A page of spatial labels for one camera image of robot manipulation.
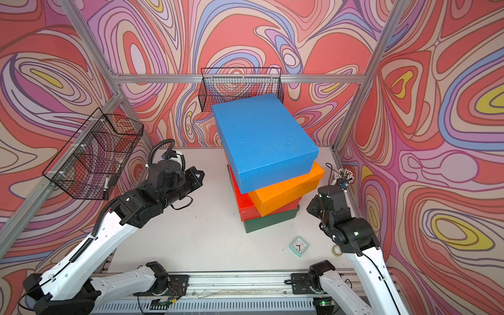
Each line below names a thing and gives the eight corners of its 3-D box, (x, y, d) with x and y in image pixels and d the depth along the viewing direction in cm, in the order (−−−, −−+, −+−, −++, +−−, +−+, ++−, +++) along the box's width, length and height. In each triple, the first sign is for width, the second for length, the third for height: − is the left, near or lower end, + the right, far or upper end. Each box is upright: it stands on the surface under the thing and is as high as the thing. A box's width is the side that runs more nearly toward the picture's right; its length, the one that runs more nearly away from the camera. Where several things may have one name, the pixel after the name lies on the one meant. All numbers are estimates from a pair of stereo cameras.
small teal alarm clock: (287, 248, 84) (288, 246, 82) (297, 236, 87) (297, 234, 85) (299, 258, 81) (300, 257, 79) (308, 246, 84) (310, 245, 82)
